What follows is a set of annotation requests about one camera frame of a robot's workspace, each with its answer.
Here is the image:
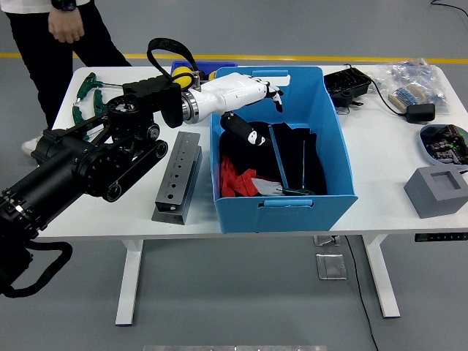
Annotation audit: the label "black floor cable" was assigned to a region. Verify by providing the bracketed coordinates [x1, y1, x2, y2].
[343, 235, 380, 351]

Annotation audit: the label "large green T-handle hex key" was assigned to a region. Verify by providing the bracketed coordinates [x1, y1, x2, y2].
[268, 123, 292, 192]

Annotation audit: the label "short green T-handle hex key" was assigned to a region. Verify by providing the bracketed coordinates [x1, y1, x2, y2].
[277, 137, 316, 197]

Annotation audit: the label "yellow floor tape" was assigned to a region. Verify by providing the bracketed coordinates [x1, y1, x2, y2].
[0, 52, 468, 65]

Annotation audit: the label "small dark blue bin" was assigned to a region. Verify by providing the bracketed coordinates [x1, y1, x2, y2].
[170, 60, 238, 80]

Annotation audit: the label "large metal floor plate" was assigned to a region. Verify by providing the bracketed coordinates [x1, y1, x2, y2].
[316, 253, 347, 281]

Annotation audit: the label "black cloth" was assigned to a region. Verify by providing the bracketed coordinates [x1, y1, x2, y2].
[219, 121, 328, 197]

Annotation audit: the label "large blue plastic box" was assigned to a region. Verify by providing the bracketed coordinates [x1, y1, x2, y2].
[208, 65, 358, 235]

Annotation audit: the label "grey block with square recess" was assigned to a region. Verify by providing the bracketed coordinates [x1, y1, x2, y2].
[403, 166, 468, 219]

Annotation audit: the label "clear plastic parts bags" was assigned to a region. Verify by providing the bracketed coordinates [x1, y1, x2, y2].
[371, 58, 450, 114]

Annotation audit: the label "grey metal tool holder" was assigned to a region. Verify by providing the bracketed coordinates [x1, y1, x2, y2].
[151, 131, 203, 224]

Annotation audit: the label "black power adapter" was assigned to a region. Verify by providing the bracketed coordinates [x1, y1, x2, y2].
[406, 104, 437, 124]

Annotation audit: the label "black adapter cable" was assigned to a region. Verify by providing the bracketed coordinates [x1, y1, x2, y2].
[369, 78, 410, 118]

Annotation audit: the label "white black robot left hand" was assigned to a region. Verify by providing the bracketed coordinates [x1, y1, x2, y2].
[195, 72, 285, 147]

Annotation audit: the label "red cloth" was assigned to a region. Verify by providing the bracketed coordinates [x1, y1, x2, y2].
[220, 155, 263, 197]

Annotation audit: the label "black plastic tray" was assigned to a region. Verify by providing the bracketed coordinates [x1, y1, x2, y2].
[323, 67, 373, 109]

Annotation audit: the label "pile of dark capacitors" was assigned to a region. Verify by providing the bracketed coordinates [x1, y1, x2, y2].
[422, 124, 468, 165]

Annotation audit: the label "beige resistor strip bundle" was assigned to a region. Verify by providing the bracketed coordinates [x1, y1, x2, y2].
[388, 83, 428, 113]

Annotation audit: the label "grey white cloth piece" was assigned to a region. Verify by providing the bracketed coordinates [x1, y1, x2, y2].
[250, 175, 284, 195]

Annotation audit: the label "light blue dish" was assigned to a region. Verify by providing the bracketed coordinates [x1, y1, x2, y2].
[418, 124, 468, 166]

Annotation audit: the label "yellow lemon-shaped ball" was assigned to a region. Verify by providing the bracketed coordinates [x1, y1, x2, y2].
[172, 67, 194, 91]

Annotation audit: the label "black table control panel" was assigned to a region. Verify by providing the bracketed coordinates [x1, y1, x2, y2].
[414, 232, 468, 243]

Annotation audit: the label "white table leg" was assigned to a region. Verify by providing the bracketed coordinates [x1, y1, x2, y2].
[115, 239, 144, 327]
[361, 234, 401, 319]

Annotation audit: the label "person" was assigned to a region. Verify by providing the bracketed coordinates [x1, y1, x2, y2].
[3, 0, 132, 154]

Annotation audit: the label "person's left hand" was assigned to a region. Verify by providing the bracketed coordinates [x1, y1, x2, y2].
[48, 4, 86, 43]

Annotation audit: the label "thin black background cable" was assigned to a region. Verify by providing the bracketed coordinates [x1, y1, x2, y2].
[430, 0, 468, 15]

